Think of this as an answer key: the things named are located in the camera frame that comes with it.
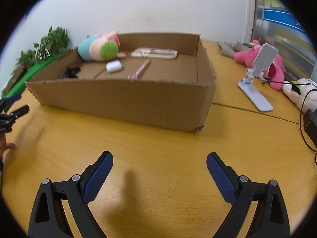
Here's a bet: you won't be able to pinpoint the black glasses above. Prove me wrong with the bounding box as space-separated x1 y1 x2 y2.
61 66 82 79

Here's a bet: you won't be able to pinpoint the black power adapter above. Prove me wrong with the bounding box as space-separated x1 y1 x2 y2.
303 108 317 149

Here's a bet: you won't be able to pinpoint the large potted plant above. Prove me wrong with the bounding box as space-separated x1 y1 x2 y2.
33 25 71 57

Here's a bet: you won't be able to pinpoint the green black charging cable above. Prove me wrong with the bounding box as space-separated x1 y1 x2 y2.
261 79 301 95

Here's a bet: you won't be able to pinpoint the brown cardboard box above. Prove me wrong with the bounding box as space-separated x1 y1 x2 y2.
24 32 218 133

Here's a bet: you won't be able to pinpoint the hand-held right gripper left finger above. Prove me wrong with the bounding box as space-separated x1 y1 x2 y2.
28 151 114 238

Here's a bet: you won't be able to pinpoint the beige phone case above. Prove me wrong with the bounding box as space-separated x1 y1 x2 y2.
131 48 178 59

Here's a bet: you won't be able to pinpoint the pink and green plush toy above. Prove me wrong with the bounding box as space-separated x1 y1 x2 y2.
77 30 127 61

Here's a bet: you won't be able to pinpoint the grey cloth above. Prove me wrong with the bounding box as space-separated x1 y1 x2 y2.
217 41 249 57

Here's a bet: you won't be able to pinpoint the glass door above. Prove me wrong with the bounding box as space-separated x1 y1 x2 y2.
254 0 317 80

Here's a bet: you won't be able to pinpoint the white plush toy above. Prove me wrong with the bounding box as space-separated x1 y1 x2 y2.
282 78 317 112

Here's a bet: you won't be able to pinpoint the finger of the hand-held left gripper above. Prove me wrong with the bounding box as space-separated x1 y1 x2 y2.
0 93 22 110
9 105 30 119

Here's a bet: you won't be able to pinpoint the small potted plant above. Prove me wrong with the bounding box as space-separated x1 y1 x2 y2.
16 50 37 68

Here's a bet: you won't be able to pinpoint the white phone stand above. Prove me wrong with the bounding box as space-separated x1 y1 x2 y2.
238 68 273 112

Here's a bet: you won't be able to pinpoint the person's left hand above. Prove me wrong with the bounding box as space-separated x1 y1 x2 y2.
0 135 16 159

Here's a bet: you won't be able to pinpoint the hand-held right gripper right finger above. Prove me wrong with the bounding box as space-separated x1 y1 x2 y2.
206 152 291 238

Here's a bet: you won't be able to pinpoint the white earbuds case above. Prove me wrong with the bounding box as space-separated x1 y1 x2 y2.
106 61 122 73

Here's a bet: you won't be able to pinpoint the blue banner sticker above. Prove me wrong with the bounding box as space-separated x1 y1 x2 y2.
263 7 307 33

